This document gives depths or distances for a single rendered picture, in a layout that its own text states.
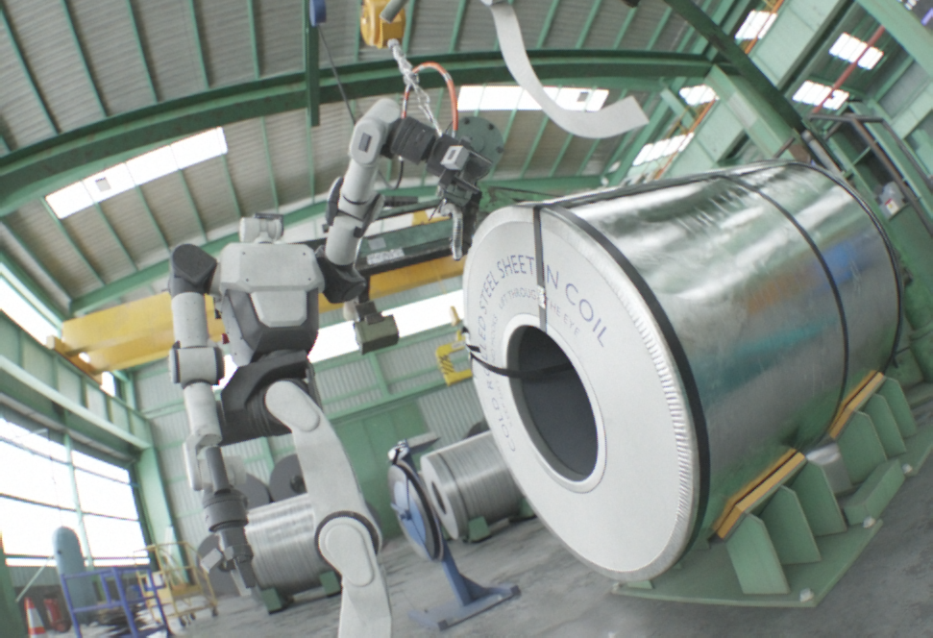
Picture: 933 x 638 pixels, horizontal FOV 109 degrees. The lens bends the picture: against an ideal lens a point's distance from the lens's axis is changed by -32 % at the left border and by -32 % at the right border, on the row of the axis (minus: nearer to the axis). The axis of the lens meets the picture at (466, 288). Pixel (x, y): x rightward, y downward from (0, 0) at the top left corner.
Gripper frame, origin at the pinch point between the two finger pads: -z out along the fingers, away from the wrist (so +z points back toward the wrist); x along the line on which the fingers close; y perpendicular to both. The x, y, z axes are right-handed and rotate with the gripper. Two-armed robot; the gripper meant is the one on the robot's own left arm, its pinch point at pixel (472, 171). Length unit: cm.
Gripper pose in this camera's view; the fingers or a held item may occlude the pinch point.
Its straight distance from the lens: 107.1
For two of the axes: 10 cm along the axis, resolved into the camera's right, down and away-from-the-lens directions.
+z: -8.8, -4.4, -1.6
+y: 1.9, -0.2, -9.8
